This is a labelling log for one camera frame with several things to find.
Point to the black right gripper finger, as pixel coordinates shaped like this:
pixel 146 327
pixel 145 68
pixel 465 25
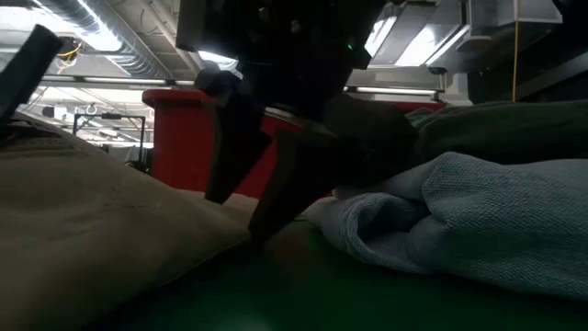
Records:
pixel 234 147
pixel 298 184

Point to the beige grey garment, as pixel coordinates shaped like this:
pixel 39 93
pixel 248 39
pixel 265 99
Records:
pixel 92 230

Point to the light blue garment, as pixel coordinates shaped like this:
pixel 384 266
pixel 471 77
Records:
pixel 482 220

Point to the dark green garment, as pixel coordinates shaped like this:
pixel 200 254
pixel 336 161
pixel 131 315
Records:
pixel 505 133

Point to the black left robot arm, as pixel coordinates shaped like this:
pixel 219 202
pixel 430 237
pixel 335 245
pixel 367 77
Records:
pixel 27 69

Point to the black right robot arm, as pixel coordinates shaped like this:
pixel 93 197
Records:
pixel 574 9

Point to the red plastic laundry basket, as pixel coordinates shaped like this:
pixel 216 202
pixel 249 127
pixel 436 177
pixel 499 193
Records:
pixel 184 138

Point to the ceiling light panel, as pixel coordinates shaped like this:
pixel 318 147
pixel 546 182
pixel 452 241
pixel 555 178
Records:
pixel 216 59

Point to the black equipment frame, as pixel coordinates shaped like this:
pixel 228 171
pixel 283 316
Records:
pixel 110 116

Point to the long ceiling light rail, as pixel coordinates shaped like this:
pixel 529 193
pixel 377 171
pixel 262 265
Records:
pixel 124 80

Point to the silver ventilation duct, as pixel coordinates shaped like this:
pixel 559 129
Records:
pixel 128 55

